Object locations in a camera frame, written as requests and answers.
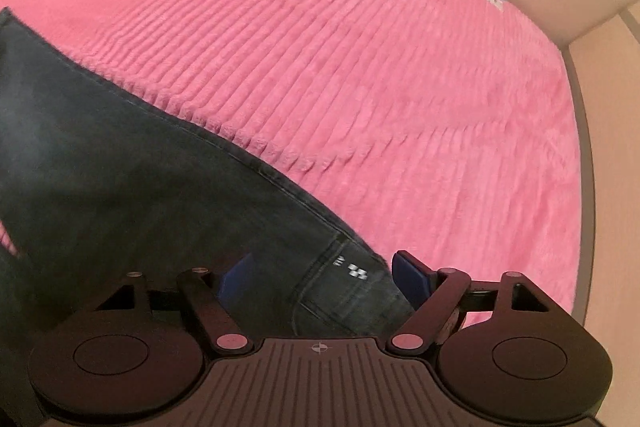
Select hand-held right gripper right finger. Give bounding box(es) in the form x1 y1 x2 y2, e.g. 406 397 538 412
387 249 556 355

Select pink ribbed blanket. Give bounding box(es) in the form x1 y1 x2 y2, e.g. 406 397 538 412
0 0 588 328

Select dark grey pants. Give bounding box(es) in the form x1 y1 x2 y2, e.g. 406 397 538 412
0 7 416 427

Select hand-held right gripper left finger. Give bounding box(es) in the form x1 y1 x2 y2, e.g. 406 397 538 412
92 254 256 355

